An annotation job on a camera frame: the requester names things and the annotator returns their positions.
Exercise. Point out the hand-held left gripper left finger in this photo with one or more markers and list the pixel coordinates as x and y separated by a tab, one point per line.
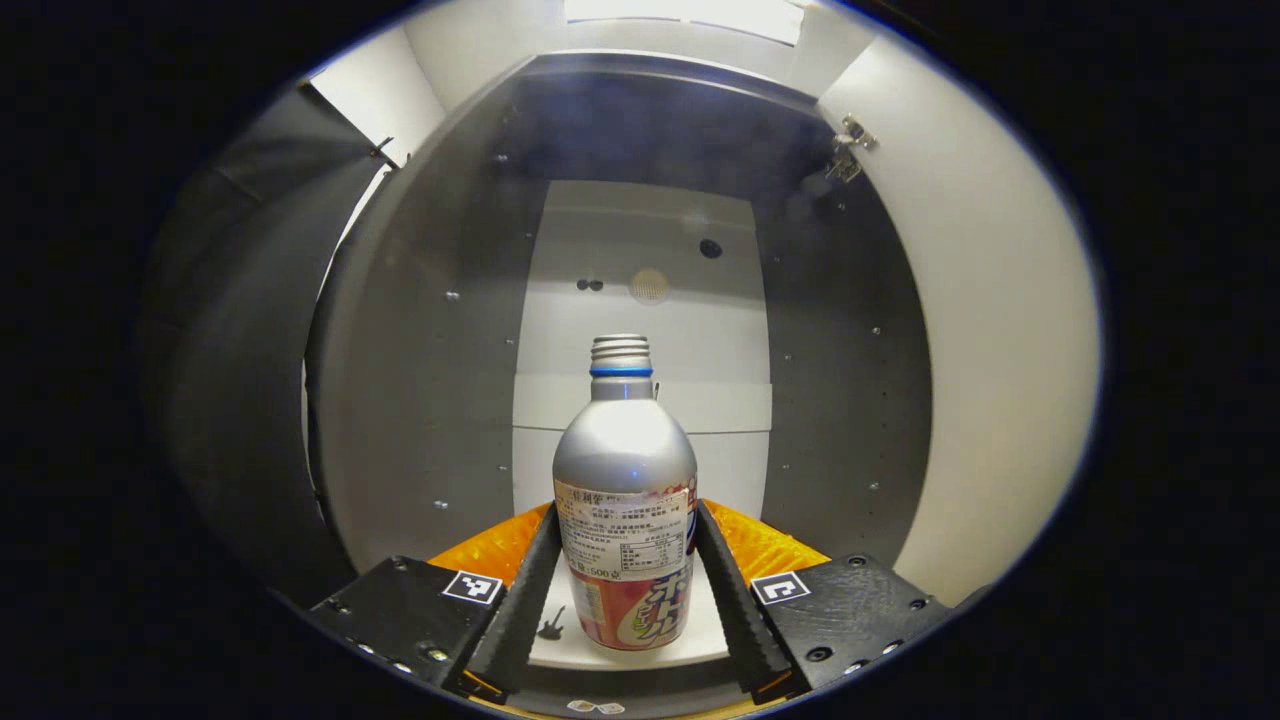
520	620

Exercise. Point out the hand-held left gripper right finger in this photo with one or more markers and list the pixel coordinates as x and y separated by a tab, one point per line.
735	610

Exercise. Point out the silver bottle with red label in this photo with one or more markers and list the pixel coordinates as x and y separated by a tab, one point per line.
625	470

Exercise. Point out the dark grey cabinet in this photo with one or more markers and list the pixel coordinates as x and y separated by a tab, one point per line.
420	400

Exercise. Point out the metal door hinge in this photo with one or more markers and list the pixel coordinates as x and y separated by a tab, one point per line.
848	150

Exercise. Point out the black backdrop cloth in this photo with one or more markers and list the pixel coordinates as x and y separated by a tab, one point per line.
240	350

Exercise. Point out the long ceiling light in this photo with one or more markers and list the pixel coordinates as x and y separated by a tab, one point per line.
690	15

